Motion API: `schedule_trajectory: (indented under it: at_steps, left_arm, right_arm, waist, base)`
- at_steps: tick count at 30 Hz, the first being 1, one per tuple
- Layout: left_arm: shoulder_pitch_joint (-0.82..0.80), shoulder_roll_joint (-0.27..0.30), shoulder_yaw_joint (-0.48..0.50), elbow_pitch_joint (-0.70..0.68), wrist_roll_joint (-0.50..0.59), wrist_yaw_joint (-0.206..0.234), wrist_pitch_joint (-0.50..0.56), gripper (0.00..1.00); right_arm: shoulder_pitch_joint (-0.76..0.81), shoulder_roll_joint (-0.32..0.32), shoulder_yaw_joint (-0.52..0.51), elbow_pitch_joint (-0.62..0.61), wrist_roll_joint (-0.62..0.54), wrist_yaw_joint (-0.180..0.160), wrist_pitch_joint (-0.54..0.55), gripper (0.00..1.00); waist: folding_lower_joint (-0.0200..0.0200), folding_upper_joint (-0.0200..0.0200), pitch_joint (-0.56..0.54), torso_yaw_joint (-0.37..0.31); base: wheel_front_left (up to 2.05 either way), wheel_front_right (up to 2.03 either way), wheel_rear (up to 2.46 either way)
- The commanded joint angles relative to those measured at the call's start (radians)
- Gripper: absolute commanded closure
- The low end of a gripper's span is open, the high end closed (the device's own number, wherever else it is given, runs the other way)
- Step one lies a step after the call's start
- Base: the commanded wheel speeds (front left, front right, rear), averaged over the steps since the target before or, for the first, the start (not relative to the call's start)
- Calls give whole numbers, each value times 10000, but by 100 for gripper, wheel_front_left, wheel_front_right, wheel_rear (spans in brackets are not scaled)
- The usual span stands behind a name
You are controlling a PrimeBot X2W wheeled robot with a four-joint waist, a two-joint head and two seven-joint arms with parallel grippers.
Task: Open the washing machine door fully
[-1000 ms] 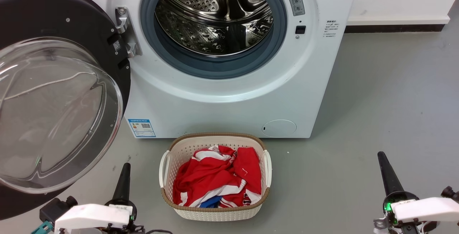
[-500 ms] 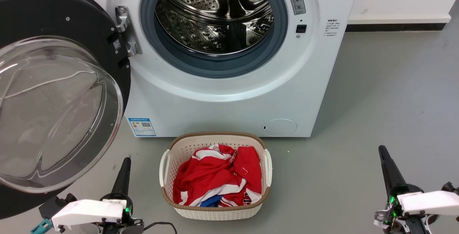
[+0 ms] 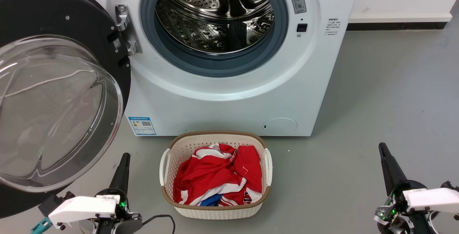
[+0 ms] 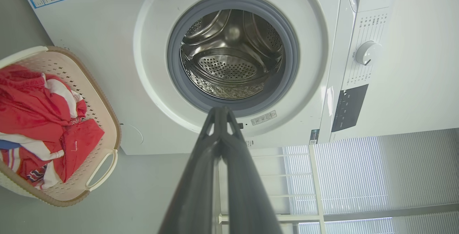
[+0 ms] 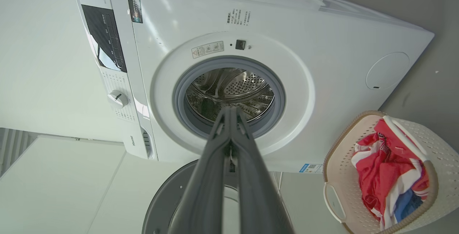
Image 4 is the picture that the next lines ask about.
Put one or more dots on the small dark blue sticker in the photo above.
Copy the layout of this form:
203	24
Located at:
314	136

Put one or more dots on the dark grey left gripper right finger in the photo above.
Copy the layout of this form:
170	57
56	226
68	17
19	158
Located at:
247	198

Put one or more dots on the white pleated window blind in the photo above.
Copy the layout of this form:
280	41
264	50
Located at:
358	169

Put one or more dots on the red white striped garment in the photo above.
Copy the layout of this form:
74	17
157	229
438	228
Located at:
28	101

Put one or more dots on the plain red garment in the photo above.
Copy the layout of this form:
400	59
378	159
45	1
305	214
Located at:
82	137

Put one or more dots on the beige perforated laundry basket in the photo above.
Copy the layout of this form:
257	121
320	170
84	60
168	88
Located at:
104	115

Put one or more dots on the white window frame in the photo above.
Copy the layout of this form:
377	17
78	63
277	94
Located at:
376	214

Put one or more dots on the round white filter cover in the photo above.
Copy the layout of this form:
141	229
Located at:
134	133

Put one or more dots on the white round program knob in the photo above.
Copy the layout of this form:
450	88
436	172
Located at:
367	52

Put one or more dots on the steel perforated washer drum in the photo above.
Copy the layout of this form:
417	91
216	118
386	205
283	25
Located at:
229	65

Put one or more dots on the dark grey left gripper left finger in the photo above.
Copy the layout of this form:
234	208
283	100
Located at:
193	191

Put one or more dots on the black washer display panel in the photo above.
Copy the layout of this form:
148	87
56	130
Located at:
349	108

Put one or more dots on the white front-load washing machine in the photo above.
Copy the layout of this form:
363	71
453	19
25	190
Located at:
100	47

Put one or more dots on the white warning sticker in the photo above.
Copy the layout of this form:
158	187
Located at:
263	117

